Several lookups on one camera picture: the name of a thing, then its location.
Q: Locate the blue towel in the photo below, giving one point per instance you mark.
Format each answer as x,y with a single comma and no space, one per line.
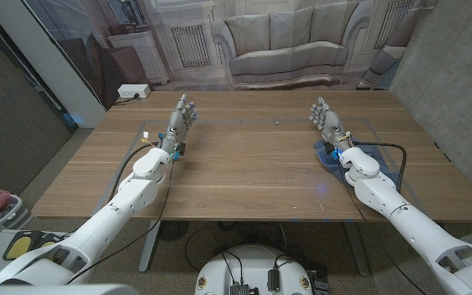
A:
324,155

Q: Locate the grey metal table leg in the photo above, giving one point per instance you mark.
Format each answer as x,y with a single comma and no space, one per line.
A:
357,250
149,246

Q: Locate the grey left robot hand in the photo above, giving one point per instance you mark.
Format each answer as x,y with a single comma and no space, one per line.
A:
178,125

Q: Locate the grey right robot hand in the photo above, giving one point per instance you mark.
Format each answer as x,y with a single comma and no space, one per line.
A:
330,123

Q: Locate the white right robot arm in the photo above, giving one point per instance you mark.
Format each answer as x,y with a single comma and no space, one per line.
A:
408,221

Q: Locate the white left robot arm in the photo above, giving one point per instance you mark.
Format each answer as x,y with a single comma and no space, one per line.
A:
113,213

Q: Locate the printed sofa room backdrop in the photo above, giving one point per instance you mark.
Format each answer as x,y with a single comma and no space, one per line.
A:
285,41

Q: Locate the yellow and black pedal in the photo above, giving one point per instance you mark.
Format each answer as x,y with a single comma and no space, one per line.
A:
19,246

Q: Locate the white power strip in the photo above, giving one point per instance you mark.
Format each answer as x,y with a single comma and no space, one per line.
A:
133,91

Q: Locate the black round fan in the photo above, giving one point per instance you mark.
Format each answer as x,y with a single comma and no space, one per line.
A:
173,230

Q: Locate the white robot torso base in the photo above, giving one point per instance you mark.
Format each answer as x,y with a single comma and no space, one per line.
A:
252,266

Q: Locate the black adapter box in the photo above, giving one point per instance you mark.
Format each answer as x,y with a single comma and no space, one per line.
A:
273,280

